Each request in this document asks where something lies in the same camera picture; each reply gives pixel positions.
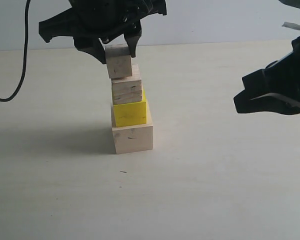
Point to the small pale wooden cube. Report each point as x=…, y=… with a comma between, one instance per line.
x=118, y=61

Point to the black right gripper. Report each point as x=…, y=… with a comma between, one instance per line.
x=274, y=89

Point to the yellow cube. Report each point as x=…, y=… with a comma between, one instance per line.
x=130, y=114

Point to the striped plywood cube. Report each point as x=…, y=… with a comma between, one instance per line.
x=127, y=89

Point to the large pale wooden cube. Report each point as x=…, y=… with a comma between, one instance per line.
x=134, y=138

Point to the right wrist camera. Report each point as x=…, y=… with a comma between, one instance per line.
x=292, y=23

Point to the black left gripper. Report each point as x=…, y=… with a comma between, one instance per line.
x=87, y=21

